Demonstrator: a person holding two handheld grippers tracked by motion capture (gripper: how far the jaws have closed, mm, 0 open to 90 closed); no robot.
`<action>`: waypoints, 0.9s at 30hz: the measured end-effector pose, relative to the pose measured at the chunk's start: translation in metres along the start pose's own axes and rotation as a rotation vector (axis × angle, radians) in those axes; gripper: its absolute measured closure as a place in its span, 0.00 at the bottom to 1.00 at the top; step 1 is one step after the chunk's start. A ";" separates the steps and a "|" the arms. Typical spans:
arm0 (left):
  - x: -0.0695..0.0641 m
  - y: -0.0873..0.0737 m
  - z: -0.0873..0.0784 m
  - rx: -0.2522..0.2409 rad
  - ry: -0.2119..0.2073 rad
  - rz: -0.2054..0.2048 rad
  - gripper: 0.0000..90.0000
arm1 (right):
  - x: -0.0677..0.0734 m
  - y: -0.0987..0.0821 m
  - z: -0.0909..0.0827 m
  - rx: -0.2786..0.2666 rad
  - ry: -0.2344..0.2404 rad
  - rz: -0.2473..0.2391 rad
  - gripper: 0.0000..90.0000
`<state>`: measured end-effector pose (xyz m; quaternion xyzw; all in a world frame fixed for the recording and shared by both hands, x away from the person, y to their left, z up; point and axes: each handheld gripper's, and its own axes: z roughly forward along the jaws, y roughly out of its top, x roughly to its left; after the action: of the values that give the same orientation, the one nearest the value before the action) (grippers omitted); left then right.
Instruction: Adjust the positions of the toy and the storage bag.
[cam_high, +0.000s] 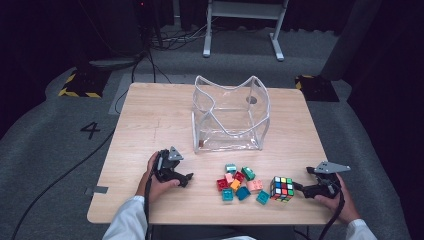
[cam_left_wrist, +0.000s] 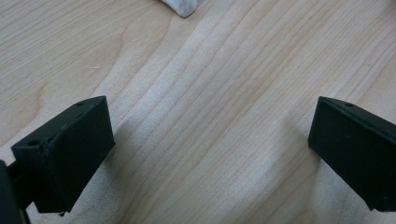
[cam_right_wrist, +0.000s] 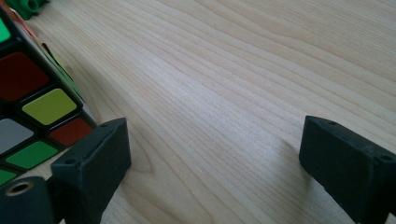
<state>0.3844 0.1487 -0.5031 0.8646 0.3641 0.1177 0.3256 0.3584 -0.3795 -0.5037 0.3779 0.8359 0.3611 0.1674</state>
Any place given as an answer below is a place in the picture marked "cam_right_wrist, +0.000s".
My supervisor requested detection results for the multicoloured puzzle cube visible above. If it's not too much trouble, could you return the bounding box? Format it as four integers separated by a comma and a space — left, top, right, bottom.
0, 3, 98, 188

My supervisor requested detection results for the green toy brick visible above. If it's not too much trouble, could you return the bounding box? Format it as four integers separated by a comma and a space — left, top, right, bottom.
4, 0, 50, 21

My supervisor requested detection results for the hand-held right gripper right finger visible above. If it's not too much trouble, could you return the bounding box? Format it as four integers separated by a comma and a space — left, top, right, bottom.
298, 115, 396, 224

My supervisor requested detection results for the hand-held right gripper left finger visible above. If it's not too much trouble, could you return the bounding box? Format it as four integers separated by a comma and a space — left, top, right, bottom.
46, 117, 132, 224

